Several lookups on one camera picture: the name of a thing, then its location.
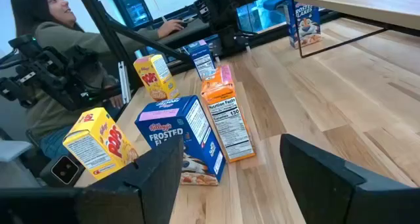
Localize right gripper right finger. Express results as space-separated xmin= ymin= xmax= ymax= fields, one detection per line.
xmin=280 ymin=133 xmax=388 ymax=224

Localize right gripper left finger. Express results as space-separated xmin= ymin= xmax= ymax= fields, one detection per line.
xmin=80 ymin=135 xmax=184 ymax=224

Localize blue Frosted Flakes cereal box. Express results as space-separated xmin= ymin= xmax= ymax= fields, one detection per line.
xmin=134 ymin=95 xmax=226 ymax=187
xmin=284 ymin=1 xmax=323 ymax=50
xmin=186 ymin=39 xmax=217 ymax=81

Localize yellow Corn Pops cereal box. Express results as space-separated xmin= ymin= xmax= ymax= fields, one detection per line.
xmin=133 ymin=54 xmax=180 ymax=102
xmin=62 ymin=106 xmax=140 ymax=181

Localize orange Mini-Wheats cereal box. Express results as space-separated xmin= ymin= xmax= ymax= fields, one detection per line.
xmin=199 ymin=64 xmax=257 ymax=164

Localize wooden shelf black metal legs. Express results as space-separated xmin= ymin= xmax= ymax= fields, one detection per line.
xmin=288 ymin=0 xmax=420 ymax=59

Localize grey desk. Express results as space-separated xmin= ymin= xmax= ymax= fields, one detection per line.
xmin=157 ymin=18 xmax=214 ymax=49

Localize smartphone in dark case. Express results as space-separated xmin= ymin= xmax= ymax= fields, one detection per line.
xmin=39 ymin=153 xmax=86 ymax=189

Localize person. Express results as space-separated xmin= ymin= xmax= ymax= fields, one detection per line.
xmin=9 ymin=0 xmax=186 ymax=159

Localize silver metal bracket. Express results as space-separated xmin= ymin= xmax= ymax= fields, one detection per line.
xmin=117 ymin=61 xmax=133 ymax=105

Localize black metal table frame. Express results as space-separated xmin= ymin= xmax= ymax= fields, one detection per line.
xmin=73 ymin=0 xmax=342 ymax=93

